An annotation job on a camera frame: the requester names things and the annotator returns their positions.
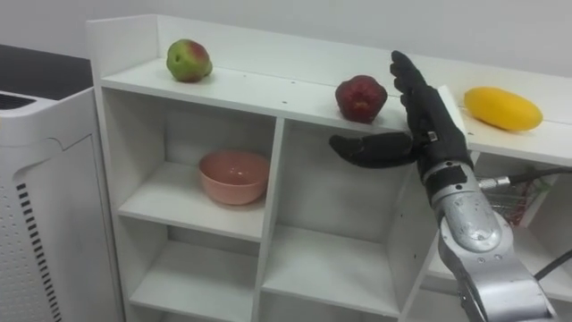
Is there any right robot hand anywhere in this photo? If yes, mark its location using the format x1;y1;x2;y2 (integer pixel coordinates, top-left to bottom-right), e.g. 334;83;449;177
329;49;475;182

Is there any red apple soft toy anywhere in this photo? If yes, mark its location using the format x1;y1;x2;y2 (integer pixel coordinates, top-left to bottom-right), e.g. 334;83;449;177
334;74;389;125

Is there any pink bowl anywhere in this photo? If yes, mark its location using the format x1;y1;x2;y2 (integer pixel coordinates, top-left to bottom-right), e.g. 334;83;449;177
198;149;272;207

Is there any yellow mango soft toy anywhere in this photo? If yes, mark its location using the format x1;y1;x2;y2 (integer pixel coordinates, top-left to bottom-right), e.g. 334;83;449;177
463;86;544;132

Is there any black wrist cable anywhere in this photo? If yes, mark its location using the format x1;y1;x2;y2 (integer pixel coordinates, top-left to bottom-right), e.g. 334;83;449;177
477;165;572;282

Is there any green apple soft toy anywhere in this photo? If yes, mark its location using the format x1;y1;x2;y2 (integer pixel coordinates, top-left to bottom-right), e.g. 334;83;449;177
165;38;214;84

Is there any white perforated air purifier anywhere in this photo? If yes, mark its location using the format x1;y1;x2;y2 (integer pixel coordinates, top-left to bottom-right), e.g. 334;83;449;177
0;87;125;322

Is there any white shelf unit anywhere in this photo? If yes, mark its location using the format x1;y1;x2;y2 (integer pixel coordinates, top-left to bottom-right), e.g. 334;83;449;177
85;13;572;322

